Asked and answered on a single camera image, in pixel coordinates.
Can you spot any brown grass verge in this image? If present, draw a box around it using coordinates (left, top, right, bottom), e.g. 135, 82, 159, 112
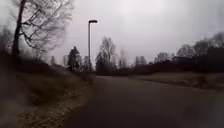
0, 63, 98, 128

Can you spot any row of trees and bushes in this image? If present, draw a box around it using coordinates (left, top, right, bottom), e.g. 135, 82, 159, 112
133, 31, 224, 76

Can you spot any dark asphalt path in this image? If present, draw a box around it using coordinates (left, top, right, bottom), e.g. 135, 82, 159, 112
61, 75, 224, 128

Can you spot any street lamp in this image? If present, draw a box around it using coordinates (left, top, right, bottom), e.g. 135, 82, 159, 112
87, 19, 99, 74

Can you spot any group of trees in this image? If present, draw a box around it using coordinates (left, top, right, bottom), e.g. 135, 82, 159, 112
94, 35, 118, 76

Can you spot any dark conifer tree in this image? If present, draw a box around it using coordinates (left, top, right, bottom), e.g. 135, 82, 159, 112
66, 45, 82, 73

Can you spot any large bare tree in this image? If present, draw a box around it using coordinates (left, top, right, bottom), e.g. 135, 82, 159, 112
5, 0, 75, 68

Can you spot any brown grass strip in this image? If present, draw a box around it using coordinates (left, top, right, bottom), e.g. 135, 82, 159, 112
129, 71, 224, 92

